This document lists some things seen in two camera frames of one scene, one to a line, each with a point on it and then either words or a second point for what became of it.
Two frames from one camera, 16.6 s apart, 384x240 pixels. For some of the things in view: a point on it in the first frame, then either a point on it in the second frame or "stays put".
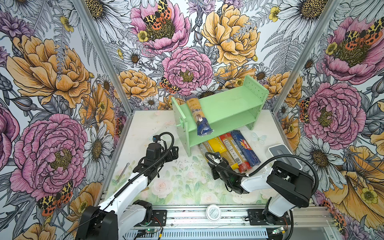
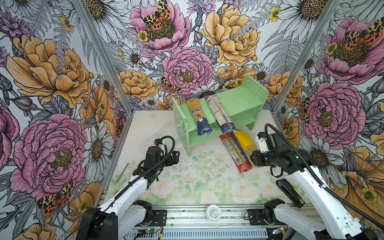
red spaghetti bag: x=235 y=152 stays put
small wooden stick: x=128 y=164 stays put
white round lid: x=213 y=212 stays put
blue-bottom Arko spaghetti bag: x=203 y=126 stays put
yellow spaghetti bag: x=216 y=145 -> x=246 y=146
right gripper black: x=214 y=171 -> x=257 y=161
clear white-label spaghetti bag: x=205 y=147 -> x=220 y=113
